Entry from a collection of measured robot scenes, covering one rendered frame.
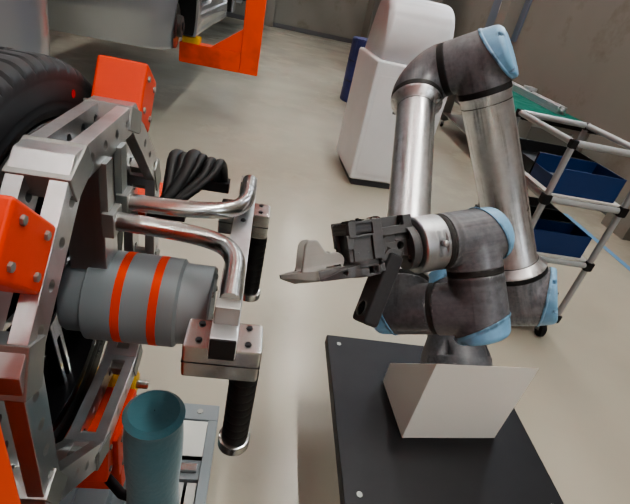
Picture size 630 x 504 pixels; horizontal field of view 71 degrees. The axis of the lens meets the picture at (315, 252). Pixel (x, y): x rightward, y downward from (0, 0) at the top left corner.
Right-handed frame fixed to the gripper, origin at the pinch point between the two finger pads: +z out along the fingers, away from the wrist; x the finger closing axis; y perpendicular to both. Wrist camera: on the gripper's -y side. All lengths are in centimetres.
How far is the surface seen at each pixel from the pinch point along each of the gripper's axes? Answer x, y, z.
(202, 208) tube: -5.6, 12.0, 10.1
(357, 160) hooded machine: -261, 49, -132
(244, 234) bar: -5.2, 7.4, 4.6
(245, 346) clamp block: 10.7, -5.2, 8.9
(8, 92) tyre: 6.2, 25.8, 29.1
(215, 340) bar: 13.8, -3.1, 12.3
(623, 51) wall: -262, 131, -430
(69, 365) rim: -29.8, -12.5, 36.3
